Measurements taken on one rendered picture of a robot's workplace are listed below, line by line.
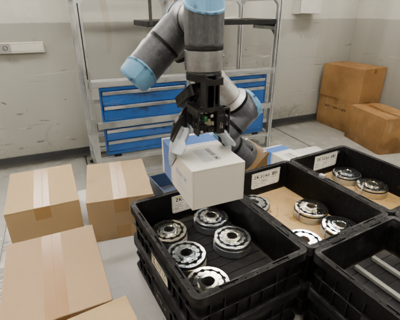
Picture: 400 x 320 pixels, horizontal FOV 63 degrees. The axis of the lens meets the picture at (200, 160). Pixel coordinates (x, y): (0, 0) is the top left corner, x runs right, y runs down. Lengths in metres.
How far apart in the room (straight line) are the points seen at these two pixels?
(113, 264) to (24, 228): 0.31
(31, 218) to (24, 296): 0.37
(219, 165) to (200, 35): 0.25
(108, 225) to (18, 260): 0.33
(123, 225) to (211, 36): 0.76
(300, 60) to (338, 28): 0.66
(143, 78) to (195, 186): 0.25
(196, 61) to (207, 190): 0.25
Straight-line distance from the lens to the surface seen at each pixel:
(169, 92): 2.79
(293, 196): 1.20
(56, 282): 0.86
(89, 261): 0.89
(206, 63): 0.63
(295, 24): 4.40
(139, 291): 1.02
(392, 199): 1.32
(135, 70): 0.71
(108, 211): 1.14
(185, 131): 0.69
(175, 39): 0.71
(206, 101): 0.63
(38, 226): 1.20
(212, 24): 0.63
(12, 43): 3.42
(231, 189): 0.70
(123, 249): 1.16
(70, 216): 1.18
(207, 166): 0.66
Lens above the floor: 1.43
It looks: 25 degrees down
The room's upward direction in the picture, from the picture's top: straight up
